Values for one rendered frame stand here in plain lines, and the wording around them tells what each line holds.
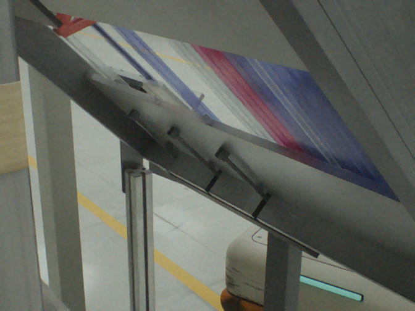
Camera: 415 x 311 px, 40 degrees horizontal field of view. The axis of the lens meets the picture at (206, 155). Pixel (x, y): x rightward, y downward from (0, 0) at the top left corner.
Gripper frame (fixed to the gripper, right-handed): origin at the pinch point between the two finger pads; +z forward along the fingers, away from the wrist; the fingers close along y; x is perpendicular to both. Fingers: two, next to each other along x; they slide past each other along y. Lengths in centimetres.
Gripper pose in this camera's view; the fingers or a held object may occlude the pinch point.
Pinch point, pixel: (62, 29)
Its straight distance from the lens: 83.1
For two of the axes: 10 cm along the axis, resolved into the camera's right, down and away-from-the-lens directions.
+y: 6.1, 2.8, -7.4
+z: -5.7, 8.0, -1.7
